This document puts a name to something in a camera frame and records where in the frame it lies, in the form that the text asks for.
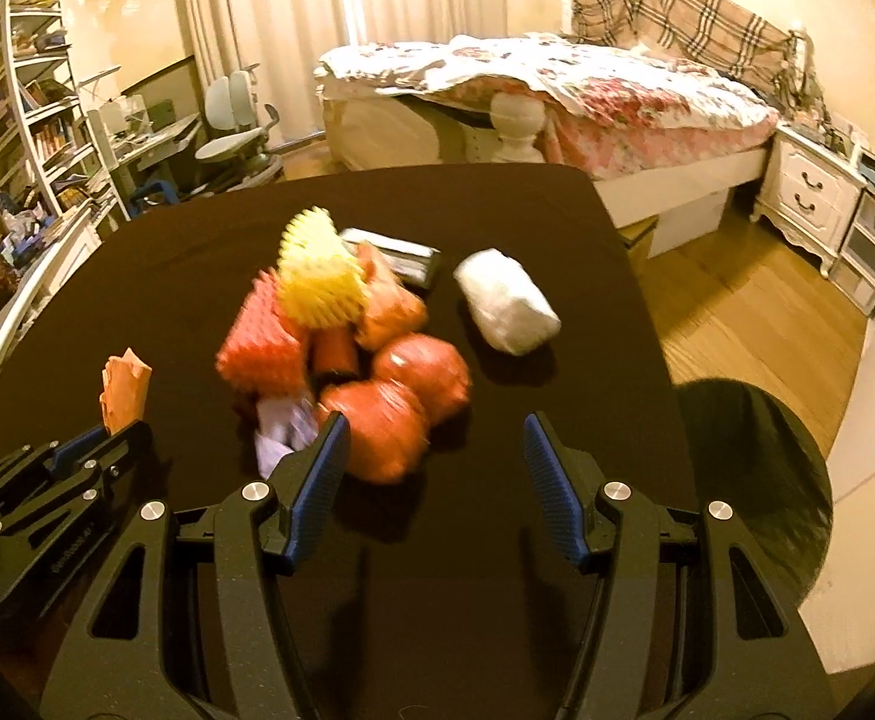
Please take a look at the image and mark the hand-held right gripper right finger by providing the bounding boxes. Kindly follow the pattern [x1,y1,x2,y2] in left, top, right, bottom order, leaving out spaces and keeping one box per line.
[522,411,837,720]

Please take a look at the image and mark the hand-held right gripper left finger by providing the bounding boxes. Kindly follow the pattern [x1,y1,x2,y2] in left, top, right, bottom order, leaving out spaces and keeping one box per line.
[38,412,353,720]

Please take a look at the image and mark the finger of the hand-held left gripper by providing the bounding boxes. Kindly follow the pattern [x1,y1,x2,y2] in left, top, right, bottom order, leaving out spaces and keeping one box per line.
[0,420,155,610]
[0,425,110,542]

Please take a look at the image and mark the purple wrapper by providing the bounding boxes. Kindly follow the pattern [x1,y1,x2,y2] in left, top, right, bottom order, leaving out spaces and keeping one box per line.
[255,397,322,477]

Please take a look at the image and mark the orange paper wrapper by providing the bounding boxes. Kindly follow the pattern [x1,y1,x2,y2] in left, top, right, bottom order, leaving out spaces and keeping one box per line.
[100,347,154,436]

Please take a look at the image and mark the large orange plastic bag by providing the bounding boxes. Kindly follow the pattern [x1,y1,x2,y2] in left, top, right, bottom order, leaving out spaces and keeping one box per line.
[317,336,476,482]

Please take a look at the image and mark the red plastic wrapper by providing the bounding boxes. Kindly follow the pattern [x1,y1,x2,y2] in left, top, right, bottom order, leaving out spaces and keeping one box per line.
[311,326,363,380]

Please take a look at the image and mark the red foam fruit net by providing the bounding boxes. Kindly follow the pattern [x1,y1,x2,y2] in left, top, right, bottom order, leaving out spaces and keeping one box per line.
[216,274,312,397]

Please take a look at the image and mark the white paper wad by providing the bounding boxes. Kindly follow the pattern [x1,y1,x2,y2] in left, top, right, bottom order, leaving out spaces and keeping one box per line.
[453,247,563,357]

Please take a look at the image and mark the small orange plastic bag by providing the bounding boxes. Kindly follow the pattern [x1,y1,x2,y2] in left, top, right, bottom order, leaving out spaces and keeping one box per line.
[353,240,429,352]

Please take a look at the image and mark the black lined trash bin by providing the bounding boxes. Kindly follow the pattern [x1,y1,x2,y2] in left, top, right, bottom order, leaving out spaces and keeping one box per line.
[673,381,834,608]

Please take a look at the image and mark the yellow foam fruit net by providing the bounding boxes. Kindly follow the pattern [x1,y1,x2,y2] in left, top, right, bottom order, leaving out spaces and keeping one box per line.
[278,206,369,329]

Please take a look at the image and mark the silver foil packet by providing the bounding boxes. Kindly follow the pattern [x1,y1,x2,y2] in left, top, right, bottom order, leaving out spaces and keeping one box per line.
[339,227,438,287]

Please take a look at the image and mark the cardboard box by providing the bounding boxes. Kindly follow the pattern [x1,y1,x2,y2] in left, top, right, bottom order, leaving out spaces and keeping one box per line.
[621,214,659,260]

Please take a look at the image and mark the white storage box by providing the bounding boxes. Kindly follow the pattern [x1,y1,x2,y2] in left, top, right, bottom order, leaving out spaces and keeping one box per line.
[651,187,730,256]

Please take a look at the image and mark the study desk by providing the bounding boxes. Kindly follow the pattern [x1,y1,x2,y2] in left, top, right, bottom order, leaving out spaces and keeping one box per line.
[103,116,202,200]

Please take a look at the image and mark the white wooden bed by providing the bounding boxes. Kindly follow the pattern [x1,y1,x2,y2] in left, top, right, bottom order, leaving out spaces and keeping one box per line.
[317,0,820,233]

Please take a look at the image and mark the white bookshelf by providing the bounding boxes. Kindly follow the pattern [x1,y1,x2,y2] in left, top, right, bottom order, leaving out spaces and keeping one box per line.
[0,0,131,241]

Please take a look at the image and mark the grey office chair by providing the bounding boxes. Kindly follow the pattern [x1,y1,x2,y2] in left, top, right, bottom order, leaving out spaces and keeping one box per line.
[193,69,284,185]

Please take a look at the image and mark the white nightstand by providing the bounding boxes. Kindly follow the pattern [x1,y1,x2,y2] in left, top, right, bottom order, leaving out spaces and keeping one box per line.
[752,124,869,278]

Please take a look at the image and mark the floral quilt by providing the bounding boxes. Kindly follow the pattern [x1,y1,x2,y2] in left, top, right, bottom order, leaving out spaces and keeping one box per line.
[315,34,779,181]

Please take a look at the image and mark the beige curtains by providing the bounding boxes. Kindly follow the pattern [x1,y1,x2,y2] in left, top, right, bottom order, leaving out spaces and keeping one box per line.
[171,0,509,147]

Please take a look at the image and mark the plaid blanket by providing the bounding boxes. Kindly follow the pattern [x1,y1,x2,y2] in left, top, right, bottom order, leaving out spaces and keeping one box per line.
[568,0,820,117]

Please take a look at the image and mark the white curved rail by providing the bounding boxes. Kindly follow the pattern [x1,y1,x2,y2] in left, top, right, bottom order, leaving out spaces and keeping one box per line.
[0,221,103,466]

